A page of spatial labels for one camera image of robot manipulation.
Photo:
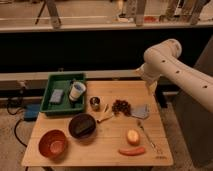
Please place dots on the white and blue cup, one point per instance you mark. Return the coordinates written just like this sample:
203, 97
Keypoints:
77, 89

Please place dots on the dark purple bowl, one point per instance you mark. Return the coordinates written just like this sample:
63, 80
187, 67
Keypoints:
82, 126

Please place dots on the yellow banana peel piece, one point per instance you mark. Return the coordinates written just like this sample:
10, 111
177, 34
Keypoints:
105, 114

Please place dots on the bunch of dark grapes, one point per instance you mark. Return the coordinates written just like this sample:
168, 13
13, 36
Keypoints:
121, 106

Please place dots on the blue sponge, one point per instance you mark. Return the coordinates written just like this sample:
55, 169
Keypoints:
56, 96

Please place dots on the red bowl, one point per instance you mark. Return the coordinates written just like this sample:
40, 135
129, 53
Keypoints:
52, 144

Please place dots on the green plastic tray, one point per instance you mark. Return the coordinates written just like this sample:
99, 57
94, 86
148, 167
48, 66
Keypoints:
64, 82

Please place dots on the grey folded cloth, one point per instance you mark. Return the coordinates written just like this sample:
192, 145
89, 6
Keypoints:
141, 112

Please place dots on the small metal cup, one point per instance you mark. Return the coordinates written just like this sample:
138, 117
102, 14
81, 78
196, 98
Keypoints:
95, 103

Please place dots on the yellow apple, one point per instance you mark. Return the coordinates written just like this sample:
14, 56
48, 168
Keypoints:
133, 137

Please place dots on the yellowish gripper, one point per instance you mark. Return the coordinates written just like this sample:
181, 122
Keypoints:
151, 88

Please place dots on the orange carrot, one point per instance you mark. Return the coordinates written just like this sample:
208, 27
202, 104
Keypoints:
132, 152

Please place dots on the blue power box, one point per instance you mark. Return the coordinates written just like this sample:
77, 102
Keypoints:
31, 112

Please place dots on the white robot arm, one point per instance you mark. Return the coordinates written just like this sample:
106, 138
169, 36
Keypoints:
162, 60

